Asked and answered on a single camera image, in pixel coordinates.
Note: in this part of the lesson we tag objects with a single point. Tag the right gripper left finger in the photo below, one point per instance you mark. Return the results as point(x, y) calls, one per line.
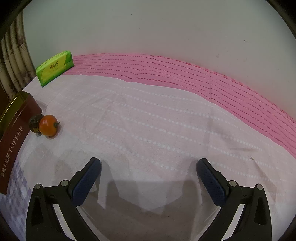
point(42, 222)

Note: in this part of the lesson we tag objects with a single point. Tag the beige patterned curtain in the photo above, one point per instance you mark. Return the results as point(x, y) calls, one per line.
point(17, 69)

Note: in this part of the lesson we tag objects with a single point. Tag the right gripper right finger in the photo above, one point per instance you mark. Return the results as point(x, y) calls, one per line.
point(255, 220)

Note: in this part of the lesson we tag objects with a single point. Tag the pink purple checkered tablecloth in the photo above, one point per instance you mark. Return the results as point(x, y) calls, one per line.
point(149, 119)

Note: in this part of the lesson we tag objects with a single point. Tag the orange-red persimmon tomato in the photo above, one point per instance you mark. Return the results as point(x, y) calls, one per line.
point(48, 125)

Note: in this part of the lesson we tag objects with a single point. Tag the green tissue pack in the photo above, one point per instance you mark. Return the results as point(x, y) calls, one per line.
point(54, 67)

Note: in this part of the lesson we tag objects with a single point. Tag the dark mangosteen back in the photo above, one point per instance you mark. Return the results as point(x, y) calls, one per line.
point(34, 123)

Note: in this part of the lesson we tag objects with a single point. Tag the gold toffee tin box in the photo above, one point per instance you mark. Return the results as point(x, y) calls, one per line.
point(14, 130)

